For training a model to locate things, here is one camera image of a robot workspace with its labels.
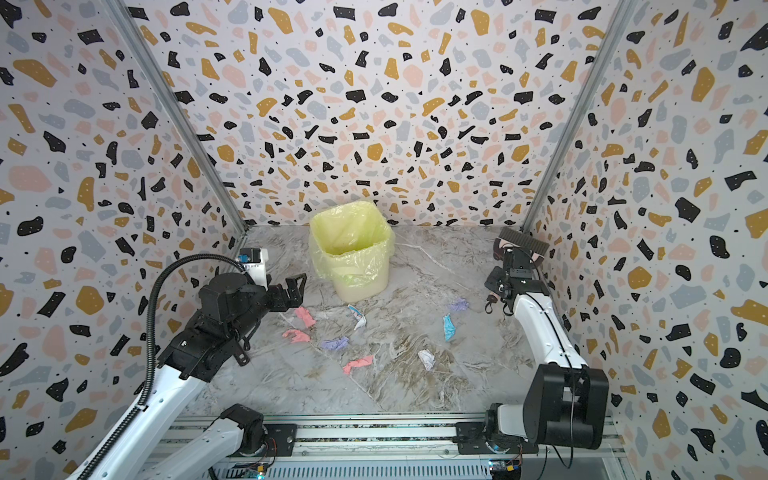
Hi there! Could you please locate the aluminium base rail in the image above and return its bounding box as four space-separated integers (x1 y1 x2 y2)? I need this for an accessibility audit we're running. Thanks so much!
137 405 634 479

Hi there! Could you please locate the aluminium corner post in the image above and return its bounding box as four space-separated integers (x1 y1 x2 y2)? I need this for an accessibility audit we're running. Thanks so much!
520 0 638 235
103 1 248 237

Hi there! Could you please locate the right aluminium corner post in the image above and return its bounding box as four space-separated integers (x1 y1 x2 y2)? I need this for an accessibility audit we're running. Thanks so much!
520 0 638 235

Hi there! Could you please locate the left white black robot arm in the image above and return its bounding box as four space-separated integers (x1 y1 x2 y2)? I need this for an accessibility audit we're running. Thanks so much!
72 271 307 479

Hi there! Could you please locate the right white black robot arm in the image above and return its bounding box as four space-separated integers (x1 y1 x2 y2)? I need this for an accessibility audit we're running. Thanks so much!
483 241 609 452

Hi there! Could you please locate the brown cartoon face hand broom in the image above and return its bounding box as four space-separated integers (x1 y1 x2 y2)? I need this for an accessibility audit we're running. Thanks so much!
493 227 549 265

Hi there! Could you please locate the cream bin with green bag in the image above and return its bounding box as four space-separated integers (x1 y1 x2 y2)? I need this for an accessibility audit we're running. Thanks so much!
309 200 395 303

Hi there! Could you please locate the teal paper scrap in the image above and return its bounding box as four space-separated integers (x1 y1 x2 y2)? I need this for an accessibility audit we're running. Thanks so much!
443 314 456 342

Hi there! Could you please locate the purple paper scrap right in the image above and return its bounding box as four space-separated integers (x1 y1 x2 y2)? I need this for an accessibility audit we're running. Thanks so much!
450 298 470 312

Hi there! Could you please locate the purple paper scrap centre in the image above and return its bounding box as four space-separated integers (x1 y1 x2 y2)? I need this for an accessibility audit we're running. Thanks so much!
322 336 349 351

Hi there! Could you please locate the white blue paper scrap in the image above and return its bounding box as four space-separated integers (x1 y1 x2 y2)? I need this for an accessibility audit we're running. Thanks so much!
348 305 367 331

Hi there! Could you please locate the dark brown plastic dustpan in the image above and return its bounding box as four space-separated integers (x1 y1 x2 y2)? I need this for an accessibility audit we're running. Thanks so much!
227 323 250 367

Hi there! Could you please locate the left aluminium corner post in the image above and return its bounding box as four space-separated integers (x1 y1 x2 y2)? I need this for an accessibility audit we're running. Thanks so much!
103 1 248 237

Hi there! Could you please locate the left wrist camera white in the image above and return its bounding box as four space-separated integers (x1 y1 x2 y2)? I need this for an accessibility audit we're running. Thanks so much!
237 247 269 289

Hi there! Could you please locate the pink paper scrap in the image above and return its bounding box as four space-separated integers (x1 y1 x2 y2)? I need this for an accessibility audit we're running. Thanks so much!
343 355 374 375
295 307 316 328
282 329 311 344

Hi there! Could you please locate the pink paper scrap front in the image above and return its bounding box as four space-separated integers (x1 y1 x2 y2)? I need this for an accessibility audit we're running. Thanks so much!
343 355 374 375

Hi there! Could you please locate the purple paper scrap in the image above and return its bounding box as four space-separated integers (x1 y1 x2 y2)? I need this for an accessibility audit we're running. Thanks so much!
322 336 349 351
450 298 470 312

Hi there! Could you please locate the pink paper scrap upper left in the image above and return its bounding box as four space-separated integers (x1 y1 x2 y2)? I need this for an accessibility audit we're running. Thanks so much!
295 307 316 328

